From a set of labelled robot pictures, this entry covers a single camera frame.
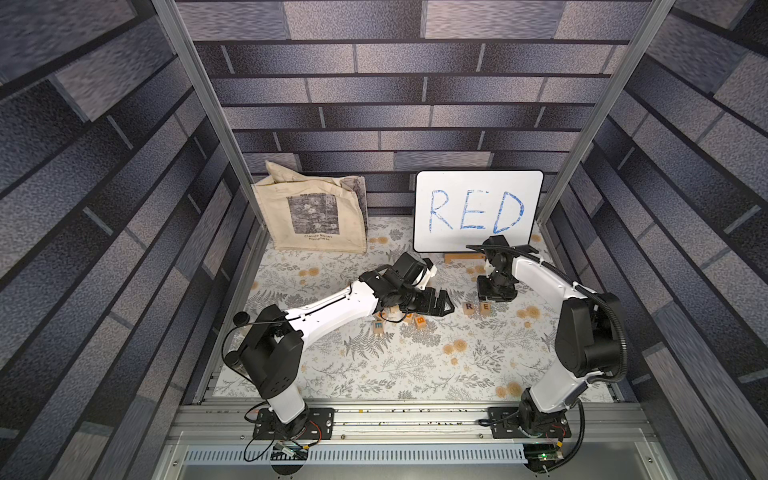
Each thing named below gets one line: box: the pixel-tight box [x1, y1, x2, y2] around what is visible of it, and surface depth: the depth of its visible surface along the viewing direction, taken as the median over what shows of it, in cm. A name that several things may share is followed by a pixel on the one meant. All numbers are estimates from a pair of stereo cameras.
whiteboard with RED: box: [413, 170, 544, 253], surface depth 99 cm
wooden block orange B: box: [414, 315, 427, 329], surface depth 91 cm
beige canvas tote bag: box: [251, 162, 369, 254], surface depth 100 cm
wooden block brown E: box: [480, 302, 493, 316], surface depth 94 cm
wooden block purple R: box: [463, 302, 475, 317], surface depth 94 cm
